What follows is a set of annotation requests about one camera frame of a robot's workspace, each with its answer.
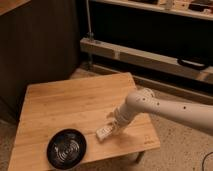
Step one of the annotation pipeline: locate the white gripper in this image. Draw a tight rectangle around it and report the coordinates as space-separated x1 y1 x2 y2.
106 108 132 135

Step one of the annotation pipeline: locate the white labelled bottle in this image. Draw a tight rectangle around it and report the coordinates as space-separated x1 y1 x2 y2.
96 123 115 142

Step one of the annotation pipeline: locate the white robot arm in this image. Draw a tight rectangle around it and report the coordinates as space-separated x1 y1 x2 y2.
110 88 213 135

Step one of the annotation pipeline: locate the black ceramic bowl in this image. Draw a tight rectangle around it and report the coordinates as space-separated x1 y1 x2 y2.
46 129 87 170

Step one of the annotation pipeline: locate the wooden table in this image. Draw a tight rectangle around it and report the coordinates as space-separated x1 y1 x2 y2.
8 73 160 171

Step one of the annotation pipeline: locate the grey metal beam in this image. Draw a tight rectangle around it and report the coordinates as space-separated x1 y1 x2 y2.
80 38 213 84

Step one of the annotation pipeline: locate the dark wooden cabinet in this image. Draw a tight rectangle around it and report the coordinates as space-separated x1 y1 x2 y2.
0 0 79 123

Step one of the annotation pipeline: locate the metal vertical pole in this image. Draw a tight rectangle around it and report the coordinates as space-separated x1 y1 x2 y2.
86 0 94 41

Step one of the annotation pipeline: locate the wooden shelf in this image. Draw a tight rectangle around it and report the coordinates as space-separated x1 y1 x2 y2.
91 0 213 21

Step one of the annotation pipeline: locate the black handle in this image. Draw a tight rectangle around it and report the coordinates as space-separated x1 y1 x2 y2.
177 59 210 71

